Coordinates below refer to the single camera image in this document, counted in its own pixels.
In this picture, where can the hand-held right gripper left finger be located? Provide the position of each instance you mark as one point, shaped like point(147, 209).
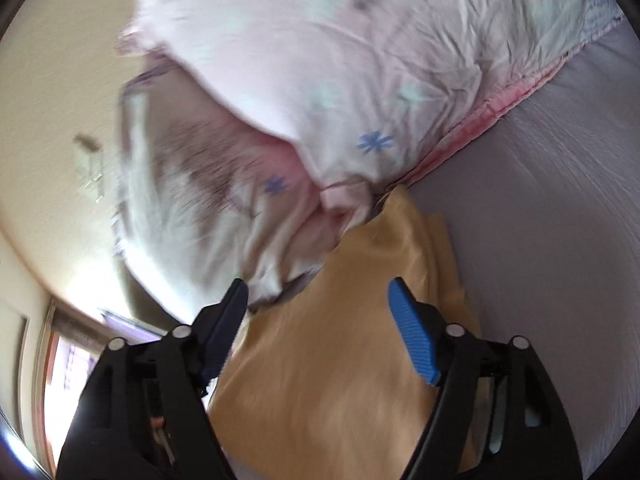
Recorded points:
point(223, 332)

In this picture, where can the grey bed sheet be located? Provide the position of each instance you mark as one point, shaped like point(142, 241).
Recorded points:
point(540, 240)

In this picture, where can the window with wooden frame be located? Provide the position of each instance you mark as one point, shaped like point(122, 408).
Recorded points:
point(60, 360)

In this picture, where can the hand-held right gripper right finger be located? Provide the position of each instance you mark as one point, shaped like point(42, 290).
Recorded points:
point(415, 332)

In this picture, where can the pink floral quilt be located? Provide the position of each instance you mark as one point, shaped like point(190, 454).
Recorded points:
point(310, 110)

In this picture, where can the yellow cloth garment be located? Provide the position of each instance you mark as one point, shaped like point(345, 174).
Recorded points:
point(325, 360)

